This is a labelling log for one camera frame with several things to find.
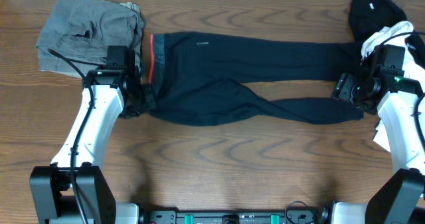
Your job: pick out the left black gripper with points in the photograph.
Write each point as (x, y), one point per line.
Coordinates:
(149, 104)

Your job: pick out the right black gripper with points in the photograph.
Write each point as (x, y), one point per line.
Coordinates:
(343, 88)

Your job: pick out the black leggings red waistband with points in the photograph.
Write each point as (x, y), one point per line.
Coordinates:
(202, 79)

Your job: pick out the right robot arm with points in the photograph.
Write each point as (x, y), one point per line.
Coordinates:
(396, 201)

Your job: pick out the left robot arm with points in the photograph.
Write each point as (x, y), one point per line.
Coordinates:
(73, 189)

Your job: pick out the white printed t-shirt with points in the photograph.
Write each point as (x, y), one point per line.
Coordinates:
(400, 102)

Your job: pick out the black t-shirt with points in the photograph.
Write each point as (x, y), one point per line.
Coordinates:
(381, 21)

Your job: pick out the folded gray pants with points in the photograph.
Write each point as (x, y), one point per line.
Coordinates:
(86, 34)

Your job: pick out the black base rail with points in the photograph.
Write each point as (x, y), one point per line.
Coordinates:
(296, 212)

